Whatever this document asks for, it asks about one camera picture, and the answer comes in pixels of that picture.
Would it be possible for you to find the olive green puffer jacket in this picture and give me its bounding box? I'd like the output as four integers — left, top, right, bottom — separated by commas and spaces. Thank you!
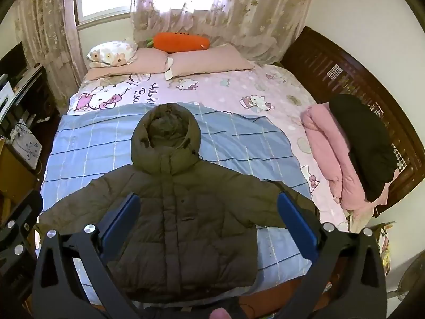
39, 103, 286, 303

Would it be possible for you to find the folded pink quilted jacket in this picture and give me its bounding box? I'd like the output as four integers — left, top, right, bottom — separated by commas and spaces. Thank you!
301, 103, 390, 212

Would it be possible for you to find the folded black garment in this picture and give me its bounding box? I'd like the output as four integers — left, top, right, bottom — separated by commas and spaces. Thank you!
329, 94, 398, 202

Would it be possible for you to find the white floral box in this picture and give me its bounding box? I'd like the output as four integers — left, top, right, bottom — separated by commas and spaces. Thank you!
11, 125, 43, 170

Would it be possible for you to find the blue checked bed sheet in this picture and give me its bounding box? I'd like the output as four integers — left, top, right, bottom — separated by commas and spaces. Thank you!
42, 104, 315, 296

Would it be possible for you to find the dark wooden desk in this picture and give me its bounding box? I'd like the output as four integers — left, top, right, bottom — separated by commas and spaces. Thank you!
1, 64, 55, 175

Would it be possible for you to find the pink Hello Kitty bedspread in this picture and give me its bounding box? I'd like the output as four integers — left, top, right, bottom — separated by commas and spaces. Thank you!
68, 65, 349, 230

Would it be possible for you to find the dark wooden headboard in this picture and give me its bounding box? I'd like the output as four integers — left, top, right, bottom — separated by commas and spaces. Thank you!
280, 27, 424, 217

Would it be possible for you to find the black monitor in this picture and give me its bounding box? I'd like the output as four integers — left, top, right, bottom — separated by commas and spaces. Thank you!
0, 43, 27, 86

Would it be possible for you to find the white floral pillow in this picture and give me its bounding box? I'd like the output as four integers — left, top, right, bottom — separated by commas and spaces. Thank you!
86, 41, 138, 68

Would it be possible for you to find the left pink pillow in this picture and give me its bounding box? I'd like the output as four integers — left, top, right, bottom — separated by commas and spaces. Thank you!
85, 48, 170, 81

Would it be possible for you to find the pink pillow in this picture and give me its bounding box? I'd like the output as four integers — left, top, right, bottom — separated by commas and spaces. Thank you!
85, 48, 170, 81
164, 44, 255, 81

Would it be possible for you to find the right pink pillow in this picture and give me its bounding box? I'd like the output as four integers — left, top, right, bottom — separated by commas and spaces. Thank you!
164, 44, 255, 81

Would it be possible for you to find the orange carrot plush pillow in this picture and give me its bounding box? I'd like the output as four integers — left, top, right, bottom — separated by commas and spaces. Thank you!
146, 32, 210, 53

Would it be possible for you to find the floral lace curtain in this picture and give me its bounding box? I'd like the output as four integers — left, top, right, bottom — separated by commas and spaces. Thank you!
130, 0, 311, 64

